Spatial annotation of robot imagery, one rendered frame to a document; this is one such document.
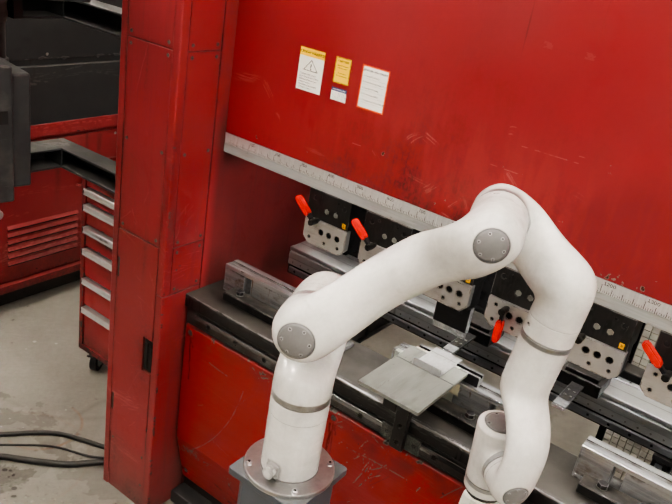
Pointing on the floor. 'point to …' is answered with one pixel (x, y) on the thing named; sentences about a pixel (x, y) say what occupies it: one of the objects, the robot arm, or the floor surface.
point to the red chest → (95, 272)
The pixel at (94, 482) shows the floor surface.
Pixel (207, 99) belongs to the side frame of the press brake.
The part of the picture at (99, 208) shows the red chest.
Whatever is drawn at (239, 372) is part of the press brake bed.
